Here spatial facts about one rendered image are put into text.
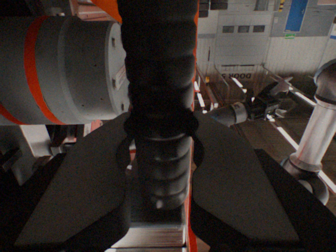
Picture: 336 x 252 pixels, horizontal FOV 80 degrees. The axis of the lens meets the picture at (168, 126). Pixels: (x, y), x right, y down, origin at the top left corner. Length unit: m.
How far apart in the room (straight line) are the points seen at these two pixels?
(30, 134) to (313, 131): 0.86
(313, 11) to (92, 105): 15.46
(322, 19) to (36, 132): 15.84
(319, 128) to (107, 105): 0.78
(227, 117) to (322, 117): 0.32
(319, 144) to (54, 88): 0.86
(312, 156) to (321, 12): 15.03
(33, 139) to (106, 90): 0.18
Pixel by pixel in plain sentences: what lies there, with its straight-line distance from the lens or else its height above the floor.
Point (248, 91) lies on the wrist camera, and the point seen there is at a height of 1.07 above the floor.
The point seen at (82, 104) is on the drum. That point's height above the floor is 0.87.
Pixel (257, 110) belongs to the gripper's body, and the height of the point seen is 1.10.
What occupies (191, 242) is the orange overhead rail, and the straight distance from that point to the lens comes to 3.04.
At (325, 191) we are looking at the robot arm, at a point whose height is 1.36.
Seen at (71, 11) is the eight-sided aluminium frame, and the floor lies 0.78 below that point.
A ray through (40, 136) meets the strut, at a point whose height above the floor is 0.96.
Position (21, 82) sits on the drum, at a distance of 0.27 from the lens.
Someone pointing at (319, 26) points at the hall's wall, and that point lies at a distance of 15.96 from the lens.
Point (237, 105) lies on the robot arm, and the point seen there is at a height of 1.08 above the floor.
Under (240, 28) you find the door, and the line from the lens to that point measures 13.88.
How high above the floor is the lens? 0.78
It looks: 30 degrees up
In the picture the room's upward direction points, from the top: 179 degrees clockwise
